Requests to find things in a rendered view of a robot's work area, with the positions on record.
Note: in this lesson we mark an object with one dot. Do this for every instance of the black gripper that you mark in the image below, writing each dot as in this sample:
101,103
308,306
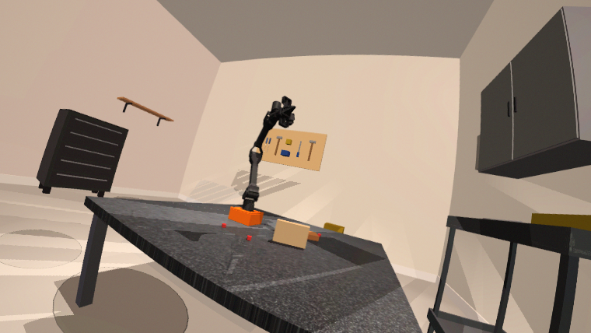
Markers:
284,112

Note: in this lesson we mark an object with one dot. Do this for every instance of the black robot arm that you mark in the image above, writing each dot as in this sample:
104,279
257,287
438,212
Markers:
252,190

